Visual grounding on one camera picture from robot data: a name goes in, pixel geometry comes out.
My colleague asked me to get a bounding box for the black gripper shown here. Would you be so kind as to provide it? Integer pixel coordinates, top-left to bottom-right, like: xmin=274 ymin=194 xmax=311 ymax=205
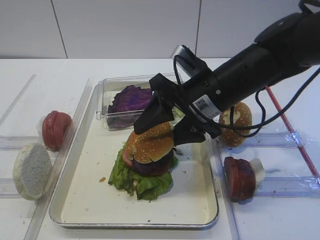
xmin=133 ymin=60 xmax=222 ymax=146

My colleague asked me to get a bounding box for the sesame bun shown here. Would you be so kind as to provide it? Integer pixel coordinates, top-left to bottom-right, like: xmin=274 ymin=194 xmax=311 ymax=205
xmin=124 ymin=121 xmax=174 ymax=164
xmin=219 ymin=102 xmax=252 ymax=148

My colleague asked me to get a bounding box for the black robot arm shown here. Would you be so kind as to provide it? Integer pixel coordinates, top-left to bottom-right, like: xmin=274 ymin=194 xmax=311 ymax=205
xmin=134 ymin=12 xmax=320 ymax=145

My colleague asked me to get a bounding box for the green lettuce in container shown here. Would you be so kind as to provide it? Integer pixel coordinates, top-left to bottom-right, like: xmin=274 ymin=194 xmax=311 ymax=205
xmin=172 ymin=106 xmax=185 ymax=122

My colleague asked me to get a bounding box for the pink meat slice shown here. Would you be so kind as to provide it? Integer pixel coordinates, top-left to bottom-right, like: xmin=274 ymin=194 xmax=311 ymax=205
xmin=122 ymin=147 xmax=134 ymax=168

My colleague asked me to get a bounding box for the green lettuce under stack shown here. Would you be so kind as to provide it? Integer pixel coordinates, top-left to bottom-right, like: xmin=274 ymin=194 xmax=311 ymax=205
xmin=108 ymin=141 xmax=178 ymax=201

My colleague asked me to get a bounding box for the white cheese block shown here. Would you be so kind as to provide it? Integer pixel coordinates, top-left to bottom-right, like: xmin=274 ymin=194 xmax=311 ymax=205
xmin=249 ymin=158 xmax=266 ymax=186

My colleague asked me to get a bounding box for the red tomato slices left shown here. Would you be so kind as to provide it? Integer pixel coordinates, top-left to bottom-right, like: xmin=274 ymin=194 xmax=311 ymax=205
xmin=42 ymin=110 xmax=72 ymax=151

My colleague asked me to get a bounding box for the purple cabbage leaf on stack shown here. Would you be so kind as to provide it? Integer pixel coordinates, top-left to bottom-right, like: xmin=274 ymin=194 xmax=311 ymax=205
xmin=131 ymin=151 xmax=174 ymax=175

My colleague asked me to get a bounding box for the purple cabbage leaf in container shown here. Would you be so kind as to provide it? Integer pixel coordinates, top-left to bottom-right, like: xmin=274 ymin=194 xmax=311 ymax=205
xmin=107 ymin=85 xmax=153 ymax=129

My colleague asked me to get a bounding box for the clear plastic container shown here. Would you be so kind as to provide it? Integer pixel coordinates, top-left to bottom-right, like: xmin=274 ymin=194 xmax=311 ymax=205
xmin=96 ymin=72 xmax=187 ymax=131

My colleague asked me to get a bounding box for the dark red patty front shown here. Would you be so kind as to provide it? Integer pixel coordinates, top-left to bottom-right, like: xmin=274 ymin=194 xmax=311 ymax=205
xmin=224 ymin=156 xmax=240 ymax=202

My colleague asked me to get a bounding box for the dark red patty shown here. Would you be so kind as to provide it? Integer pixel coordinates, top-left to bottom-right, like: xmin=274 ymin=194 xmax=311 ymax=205
xmin=236 ymin=159 xmax=256 ymax=201
xmin=224 ymin=156 xmax=240 ymax=202

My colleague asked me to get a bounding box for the dark red patty rear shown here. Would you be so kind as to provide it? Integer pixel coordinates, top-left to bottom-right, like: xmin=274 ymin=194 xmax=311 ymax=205
xmin=236 ymin=159 xmax=256 ymax=201

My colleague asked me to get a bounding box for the metal baking tray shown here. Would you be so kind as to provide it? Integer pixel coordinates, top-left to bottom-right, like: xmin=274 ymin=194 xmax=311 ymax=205
xmin=49 ymin=84 xmax=220 ymax=229

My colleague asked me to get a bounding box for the red straw stick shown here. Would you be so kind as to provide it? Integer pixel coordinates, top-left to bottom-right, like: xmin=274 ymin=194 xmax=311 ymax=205
xmin=265 ymin=86 xmax=320 ymax=177

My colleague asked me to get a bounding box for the pale bun bottom half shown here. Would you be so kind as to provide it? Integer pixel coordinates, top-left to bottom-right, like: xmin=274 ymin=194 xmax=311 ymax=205
xmin=12 ymin=143 xmax=53 ymax=201

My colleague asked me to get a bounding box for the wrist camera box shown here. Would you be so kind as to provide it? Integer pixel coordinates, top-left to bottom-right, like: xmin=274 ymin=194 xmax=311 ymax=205
xmin=171 ymin=45 xmax=209 ymax=78

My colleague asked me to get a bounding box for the clear rail right upper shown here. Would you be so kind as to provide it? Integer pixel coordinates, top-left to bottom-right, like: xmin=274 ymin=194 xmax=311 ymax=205
xmin=244 ymin=130 xmax=315 ymax=148

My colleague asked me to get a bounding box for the clear rail right lower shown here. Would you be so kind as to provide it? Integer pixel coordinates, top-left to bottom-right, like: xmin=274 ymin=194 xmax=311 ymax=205
xmin=254 ymin=176 xmax=320 ymax=198

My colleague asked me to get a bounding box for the clear rail far left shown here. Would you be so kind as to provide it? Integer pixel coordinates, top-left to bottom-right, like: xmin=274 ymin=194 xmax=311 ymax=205
xmin=0 ymin=74 xmax=37 ymax=126

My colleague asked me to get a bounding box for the black cable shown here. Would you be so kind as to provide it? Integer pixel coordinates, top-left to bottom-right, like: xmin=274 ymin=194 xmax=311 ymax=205
xmin=173 ymin=0 xmax=320 ymax=138

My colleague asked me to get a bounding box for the clear rail left of tray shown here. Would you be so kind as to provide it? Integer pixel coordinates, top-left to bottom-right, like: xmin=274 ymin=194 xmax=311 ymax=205
xmin=23 ymin=77 xmax=93 ymax=240

